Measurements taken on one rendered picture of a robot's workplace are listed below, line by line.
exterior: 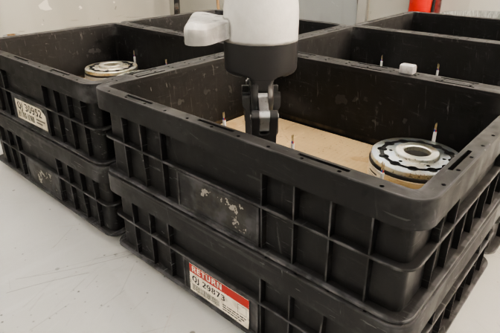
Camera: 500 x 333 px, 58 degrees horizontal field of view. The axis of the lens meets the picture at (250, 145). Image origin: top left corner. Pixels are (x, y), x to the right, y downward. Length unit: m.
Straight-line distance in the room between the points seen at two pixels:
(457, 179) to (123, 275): 0.42
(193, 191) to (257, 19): 0.18
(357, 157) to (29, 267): 0.45
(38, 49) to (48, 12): 3.14
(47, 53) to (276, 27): 0.61
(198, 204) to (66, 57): 0.58
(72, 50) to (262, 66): 0.61
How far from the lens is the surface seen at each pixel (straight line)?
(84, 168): 0.64
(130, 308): 0.56
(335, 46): 0.92
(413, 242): 0.34
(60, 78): 0.62
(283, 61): 0.44
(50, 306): 0.59
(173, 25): 1.12
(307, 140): 0.63
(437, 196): 0.32
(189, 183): 0.46
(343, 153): 0.60
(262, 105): 0.43
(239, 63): 0.44
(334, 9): 3.83
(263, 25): 0.43
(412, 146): 0.55
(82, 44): 0.99
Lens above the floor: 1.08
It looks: 24 degrees down
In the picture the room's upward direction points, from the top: straight up
